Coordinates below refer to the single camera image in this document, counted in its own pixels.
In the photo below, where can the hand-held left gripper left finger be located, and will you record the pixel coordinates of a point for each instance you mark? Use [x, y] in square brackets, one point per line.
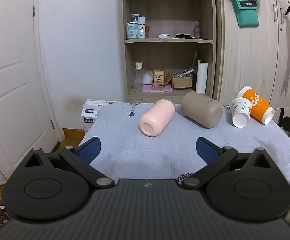
[91, 150]

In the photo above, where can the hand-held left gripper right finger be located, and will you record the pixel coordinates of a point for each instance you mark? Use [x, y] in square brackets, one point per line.
[206, 150]

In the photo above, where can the pink cup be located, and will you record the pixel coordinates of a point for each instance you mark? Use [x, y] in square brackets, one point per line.
[157, 116]

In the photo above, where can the taupe cup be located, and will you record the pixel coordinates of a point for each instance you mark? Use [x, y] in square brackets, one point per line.
[201, 110]

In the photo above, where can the white floral paper cup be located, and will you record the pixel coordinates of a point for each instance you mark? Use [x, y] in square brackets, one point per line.
[240, 110]

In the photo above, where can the orange paper cup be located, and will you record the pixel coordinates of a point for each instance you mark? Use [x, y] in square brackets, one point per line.
[259, 105]

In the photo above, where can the white tissue pack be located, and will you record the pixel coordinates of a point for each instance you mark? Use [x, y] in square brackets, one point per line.
[88, 123]
[95, 103]
[89, 112]

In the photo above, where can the spotted dark cloth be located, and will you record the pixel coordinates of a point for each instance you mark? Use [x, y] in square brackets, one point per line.
[183, 177]

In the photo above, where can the light blue quilted cloth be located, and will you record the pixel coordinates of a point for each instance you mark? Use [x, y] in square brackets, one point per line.
[140, 155]

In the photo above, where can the open cardboard box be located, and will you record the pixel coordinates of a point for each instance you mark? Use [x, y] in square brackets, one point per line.
[182, 82]

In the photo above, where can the white paper roll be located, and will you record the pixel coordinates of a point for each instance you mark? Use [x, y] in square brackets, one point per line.
[201, 77]

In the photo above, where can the flat pink box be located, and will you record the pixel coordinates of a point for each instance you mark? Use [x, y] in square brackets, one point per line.
[157, 88]

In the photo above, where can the small flower printed box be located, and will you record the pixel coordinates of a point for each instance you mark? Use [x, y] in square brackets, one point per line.
[159, 76]

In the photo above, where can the clear bottle cream cap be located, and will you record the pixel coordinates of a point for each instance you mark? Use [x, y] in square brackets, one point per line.
[138, 75]

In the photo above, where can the white mug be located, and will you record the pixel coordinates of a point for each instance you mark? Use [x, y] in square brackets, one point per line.
[148, 78]

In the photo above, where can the wooden wardrobe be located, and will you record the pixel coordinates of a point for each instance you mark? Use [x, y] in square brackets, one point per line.
[247, 60]

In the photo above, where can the white door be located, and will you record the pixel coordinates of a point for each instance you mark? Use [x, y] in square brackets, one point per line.
[9, 80]

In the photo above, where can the wooden shelf unit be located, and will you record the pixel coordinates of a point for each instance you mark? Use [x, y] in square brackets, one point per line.
[168, 41]

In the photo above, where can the flat black items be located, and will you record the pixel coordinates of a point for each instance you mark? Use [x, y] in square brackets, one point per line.
[185, 35]

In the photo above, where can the pink bottle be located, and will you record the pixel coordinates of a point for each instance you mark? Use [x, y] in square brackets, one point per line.
[197, 31]

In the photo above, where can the round white tin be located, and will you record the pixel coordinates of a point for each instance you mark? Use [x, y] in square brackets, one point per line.
[164, 36]

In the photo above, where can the teal and white bottle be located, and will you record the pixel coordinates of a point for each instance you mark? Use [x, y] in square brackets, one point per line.
[132, 30]

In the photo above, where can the small brown jar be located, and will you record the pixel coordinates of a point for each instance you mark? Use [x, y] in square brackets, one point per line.
[147, 32]

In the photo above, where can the tall white bottle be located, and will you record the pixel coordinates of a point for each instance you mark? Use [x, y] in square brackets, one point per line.
[141, 28]

